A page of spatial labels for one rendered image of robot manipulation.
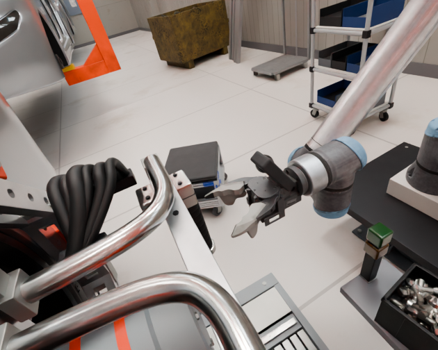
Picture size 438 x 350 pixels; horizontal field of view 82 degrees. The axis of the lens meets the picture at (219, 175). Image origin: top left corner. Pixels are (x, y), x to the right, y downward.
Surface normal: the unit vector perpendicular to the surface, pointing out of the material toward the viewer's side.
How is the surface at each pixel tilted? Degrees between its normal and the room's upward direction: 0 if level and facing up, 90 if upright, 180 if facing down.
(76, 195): 43
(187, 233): 0
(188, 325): 34
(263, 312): 0
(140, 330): 19
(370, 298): 0
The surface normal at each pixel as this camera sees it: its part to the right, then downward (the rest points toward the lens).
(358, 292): -0.20, -0.77
